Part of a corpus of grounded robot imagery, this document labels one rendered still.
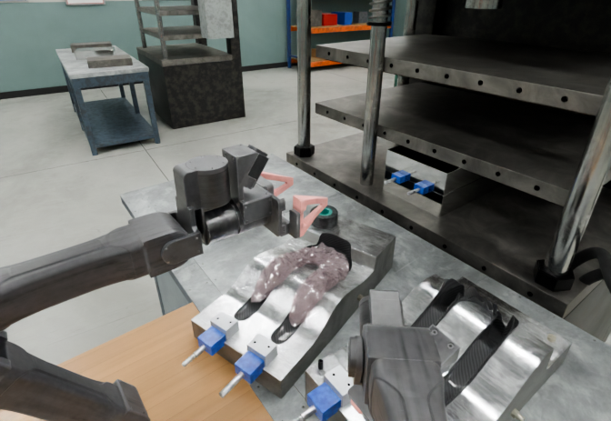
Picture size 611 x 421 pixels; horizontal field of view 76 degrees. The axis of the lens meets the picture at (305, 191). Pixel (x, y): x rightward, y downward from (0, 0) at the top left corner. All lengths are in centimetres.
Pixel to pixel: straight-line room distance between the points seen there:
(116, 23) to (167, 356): 683
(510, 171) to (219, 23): 387
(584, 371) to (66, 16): 727
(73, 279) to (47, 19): 696
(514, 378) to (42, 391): 72
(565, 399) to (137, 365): 87
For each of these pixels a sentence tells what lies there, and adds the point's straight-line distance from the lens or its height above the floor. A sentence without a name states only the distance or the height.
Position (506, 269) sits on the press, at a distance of 130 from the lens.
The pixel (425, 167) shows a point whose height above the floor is 95.
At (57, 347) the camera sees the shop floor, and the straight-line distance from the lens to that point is 231.
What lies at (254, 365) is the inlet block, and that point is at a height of 87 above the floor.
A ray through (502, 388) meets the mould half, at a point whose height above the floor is 90.
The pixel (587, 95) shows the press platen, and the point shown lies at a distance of 117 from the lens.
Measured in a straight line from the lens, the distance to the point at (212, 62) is 496.
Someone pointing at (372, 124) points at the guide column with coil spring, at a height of 105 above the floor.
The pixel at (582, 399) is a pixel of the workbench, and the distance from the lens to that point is 102.
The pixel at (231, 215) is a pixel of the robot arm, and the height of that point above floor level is 122.
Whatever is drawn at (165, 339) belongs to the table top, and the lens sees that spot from 101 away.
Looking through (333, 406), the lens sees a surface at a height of 90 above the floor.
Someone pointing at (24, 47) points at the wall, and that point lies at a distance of 745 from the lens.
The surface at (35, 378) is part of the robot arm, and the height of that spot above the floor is 109.
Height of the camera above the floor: 152
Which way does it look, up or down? 28 degrees down
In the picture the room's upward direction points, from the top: straight up
